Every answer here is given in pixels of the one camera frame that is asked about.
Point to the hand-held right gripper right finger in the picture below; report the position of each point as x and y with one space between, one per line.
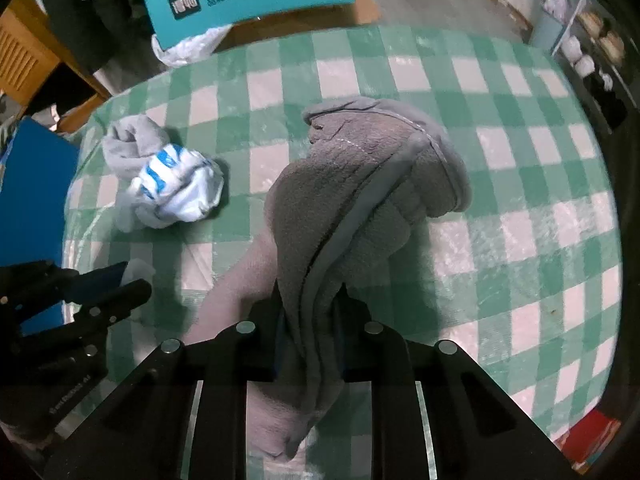
357 355

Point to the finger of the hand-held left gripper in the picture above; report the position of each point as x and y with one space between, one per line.
100 280
120 302

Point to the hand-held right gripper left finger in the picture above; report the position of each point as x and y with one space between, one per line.
262 350

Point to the blue-rimmed cardboard shoe box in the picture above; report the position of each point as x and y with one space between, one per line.
35 200

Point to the grey towel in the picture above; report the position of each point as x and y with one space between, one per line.
340 185

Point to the white striped crumpled sock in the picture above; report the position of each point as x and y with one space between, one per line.
185 195

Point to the grey sock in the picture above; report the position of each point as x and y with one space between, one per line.
132 142

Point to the green checkered tablecloth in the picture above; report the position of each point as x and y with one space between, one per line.
500 210

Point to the wooden louvered cabinet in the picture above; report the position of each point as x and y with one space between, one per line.
25 55

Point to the white plastic bag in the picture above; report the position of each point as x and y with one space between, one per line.
185 50

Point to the red box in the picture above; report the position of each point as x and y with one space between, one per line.
592 435

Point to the brown cardboard box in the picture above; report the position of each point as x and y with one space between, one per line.
300 25

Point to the group of shoes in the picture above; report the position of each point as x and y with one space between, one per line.
585 62

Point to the light blue trash bin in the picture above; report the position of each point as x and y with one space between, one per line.
545 35

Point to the shoe rack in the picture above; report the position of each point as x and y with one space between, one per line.
575 20

